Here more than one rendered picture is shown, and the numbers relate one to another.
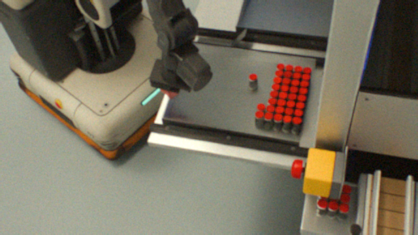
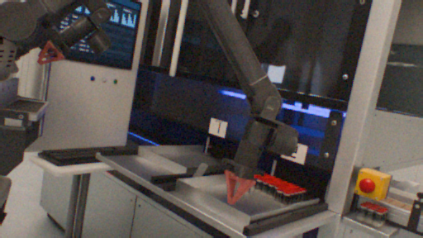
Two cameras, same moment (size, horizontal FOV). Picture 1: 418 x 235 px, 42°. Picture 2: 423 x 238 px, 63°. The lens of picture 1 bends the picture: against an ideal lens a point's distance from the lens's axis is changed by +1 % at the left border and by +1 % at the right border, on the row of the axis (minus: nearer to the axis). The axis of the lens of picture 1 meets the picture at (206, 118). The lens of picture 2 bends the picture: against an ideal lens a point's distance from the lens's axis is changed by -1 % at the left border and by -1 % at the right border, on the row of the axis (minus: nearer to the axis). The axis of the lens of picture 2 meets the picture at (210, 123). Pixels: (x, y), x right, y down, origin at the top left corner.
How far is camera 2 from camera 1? 1.33 m
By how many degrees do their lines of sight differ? 72
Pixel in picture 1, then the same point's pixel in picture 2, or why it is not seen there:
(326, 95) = (367, 115)
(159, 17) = (267, 84)
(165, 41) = (275, 104)
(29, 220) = not seen: outside the picture
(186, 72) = (286, 135)
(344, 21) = (384, 49)
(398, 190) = not seen: hidden behind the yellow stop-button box
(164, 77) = (252, 161)
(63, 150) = not seen: outside the picture
